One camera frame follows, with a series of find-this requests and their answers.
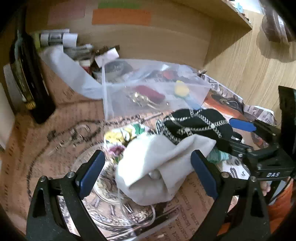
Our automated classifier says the green knit cloth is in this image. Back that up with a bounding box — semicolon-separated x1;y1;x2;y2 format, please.
206;147;231;164

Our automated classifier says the black pouch with chain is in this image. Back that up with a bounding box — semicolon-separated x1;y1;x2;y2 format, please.
156;109;233;145

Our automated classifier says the beige cloth pouch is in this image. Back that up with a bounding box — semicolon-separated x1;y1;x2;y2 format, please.
115;133;216;206

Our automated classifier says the red fabric item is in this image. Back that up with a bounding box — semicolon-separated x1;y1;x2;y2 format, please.
134;85;166;104

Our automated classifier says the floral fabric scrunchie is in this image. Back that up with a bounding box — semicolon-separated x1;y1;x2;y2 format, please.
103;123;151;165

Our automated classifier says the yellow soft toy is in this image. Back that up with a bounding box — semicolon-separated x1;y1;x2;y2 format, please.
174;80;190;98

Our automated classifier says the person's hand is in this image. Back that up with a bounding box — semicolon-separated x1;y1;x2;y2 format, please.
260;181;271;196

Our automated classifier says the orange fox print cloth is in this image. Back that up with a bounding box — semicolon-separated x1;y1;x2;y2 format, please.
201;74;276;180

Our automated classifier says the glass plate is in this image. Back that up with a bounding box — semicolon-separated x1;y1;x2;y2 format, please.
82;156;156;232

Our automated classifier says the clear plastic storage bin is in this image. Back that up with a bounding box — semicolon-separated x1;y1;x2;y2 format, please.
102;59;211;120

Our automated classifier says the white plastic sheet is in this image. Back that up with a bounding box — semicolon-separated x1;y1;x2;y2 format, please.
40;45;103;100

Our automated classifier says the dark glass bottle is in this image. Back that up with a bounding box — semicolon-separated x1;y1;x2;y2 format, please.
9;20;56;124

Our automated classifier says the orange paper label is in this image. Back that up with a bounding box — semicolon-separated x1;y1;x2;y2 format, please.
92;8;152;26

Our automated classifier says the stack of papers and books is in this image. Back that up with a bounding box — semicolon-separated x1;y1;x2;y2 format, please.
31;29;120;75

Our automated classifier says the green paper label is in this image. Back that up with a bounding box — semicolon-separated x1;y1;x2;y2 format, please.
98;0;141;9

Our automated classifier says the pink paper label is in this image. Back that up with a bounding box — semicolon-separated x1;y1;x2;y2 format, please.
47;0;86;25

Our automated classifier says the metal chain with key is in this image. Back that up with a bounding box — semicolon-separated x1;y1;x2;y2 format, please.
26;114;163;202

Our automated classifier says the brown object on wall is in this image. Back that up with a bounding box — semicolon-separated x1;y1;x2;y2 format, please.
261;6;295;45

